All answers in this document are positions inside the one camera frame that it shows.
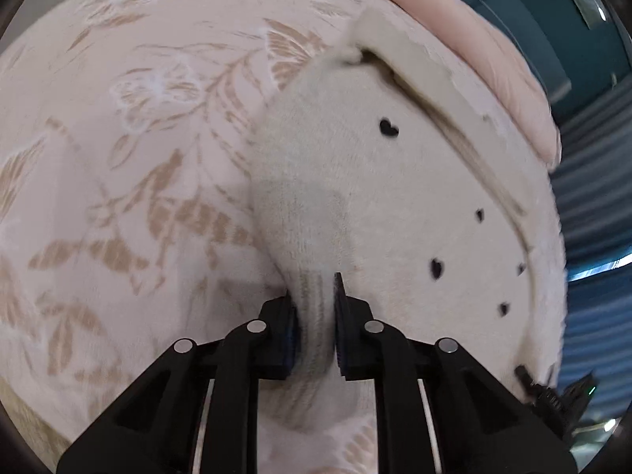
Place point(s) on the pink duvet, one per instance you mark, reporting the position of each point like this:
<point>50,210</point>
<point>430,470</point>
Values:
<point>474,44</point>

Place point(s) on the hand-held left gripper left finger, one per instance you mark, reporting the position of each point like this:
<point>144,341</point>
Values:
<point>290,343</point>

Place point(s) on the butterfly print bed blanket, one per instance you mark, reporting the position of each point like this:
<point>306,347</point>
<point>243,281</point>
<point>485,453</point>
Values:
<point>123,168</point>

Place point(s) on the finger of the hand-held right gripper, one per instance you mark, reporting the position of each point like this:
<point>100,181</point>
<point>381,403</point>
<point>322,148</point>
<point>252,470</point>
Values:
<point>528,380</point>

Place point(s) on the blue pleated curtain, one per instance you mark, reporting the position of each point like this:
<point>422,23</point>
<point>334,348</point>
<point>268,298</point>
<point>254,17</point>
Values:
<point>592,207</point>

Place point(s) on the teal bed headboard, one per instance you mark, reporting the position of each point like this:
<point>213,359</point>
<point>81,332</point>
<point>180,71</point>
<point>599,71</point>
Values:
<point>543,19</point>

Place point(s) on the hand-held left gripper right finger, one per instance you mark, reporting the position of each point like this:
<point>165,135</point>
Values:
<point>341,338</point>

